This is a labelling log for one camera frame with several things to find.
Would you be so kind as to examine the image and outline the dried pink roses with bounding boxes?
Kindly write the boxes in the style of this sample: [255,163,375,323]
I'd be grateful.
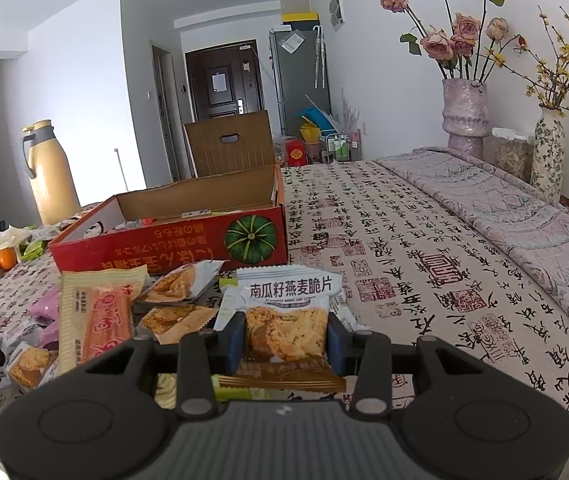
[374,0,530,83]

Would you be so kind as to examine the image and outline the yellow green snack packet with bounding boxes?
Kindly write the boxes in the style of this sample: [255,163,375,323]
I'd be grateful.
[157,372,245,411]

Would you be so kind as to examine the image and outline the mop pole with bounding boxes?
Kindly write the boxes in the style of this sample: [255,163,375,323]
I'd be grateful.
[114,147,128,193]

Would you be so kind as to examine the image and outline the blue dustpan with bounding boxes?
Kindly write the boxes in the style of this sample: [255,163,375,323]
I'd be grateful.
[298,107,332,133]

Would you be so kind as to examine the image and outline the white folded umbrella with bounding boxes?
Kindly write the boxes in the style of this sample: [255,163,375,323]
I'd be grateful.
[313,25,326,88]

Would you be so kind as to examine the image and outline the red gift box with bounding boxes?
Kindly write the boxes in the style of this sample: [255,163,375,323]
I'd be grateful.
[284,137,307,167]

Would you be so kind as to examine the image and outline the calligraphy printed tablecloth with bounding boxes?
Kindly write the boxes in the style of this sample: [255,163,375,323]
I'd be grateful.
[0,160,569,461]

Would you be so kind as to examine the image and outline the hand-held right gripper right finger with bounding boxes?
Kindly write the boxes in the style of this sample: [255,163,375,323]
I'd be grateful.
[327,313,470,413]

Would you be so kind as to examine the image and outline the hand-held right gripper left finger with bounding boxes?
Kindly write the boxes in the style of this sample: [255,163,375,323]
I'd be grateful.
[104,313,246,418]

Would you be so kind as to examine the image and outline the yellow and black box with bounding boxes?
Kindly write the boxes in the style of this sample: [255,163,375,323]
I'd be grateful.
[282,10,321,32]

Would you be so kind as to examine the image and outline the grey interior door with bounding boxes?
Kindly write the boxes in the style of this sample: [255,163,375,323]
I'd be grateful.
[152,40,180,181]

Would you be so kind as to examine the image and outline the yellow blossom branches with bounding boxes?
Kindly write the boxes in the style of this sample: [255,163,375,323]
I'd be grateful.
[484,5,569,111]

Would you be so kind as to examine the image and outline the clear plastic jar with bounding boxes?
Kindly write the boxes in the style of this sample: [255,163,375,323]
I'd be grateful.
[484,127,535,181]

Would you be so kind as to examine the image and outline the pink snack packet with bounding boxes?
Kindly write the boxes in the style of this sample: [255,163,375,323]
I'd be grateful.
[29,287,62,326]

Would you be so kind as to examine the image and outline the grey patterned blanket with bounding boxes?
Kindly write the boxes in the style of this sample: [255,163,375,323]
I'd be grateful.
[374,146,569,336]

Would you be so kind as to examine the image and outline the white oat crisp packet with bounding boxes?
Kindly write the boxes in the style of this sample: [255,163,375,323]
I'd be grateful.
[137,304,218,346]
[214,266,347,393]
[142,260,225,306]
[7,342,58,391]

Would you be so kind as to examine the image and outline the wire storage rack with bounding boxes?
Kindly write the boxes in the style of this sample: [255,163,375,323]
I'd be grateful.
[319,130,362,163]

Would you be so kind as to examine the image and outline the dark brown entrance door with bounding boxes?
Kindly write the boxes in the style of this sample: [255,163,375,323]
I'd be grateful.
[186,40,265,123]

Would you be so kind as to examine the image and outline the grey refrigerator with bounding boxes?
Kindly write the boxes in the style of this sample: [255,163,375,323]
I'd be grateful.
[269,27,332,136]

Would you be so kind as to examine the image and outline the floral white vase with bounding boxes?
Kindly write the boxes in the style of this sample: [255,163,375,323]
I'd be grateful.
[530,106,566,203]

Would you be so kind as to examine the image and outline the green snack packets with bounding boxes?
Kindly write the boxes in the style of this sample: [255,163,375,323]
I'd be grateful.
[19,240,48,263]

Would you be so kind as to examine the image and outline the long beige orange snack packet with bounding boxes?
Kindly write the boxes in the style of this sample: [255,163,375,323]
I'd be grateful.
[59,266,150,376]

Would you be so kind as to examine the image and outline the yellow thermos jug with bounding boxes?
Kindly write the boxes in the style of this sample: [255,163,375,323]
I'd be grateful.
[21,120,82,226]

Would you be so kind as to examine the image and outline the red cardboard box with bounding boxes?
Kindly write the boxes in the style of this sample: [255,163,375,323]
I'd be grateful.
[48,164,287,276]

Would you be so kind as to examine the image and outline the pink textured vase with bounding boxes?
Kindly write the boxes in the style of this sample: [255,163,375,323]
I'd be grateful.
[441,78,490,153]

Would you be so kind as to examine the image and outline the crumpled cream plastic bag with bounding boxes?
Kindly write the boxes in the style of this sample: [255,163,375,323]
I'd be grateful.
[0,225,32,251]

